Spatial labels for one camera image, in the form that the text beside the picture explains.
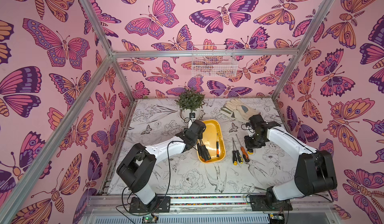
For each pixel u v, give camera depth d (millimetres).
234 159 866
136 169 451
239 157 876
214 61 950
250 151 845
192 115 780
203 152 854
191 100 922
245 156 876
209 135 922
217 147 900
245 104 1161
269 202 665
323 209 733
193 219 702
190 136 674
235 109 1108
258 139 732
